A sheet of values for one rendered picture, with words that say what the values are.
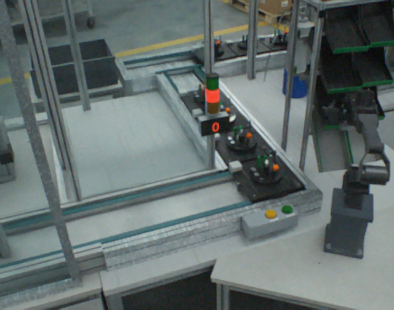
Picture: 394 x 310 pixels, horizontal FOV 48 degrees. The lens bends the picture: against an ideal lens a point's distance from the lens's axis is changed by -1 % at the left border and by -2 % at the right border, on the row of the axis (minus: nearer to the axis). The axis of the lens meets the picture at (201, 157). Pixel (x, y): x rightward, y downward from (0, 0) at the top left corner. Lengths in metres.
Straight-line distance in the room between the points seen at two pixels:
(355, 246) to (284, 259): 0.27
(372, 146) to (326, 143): 0.59
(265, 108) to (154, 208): 1.06
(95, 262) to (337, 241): 0.89
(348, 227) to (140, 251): 0.75
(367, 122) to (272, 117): 1.08
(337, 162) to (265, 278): 0.61
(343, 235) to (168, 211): 0.68
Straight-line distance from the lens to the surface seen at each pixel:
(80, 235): 1.79
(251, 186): 1.85
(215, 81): 1.69
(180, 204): 1.85
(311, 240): 1.81
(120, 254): 1.67
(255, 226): 1.69
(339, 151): 1.98
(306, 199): 1.84
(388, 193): 2.11
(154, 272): 1.68
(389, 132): 2.97
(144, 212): 1.83
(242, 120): 2.28
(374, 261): 1.79
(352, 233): 1.71
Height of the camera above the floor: 2.14
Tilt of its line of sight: 36 degrees down
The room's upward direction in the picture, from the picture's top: 2 degrees counter-clockwise
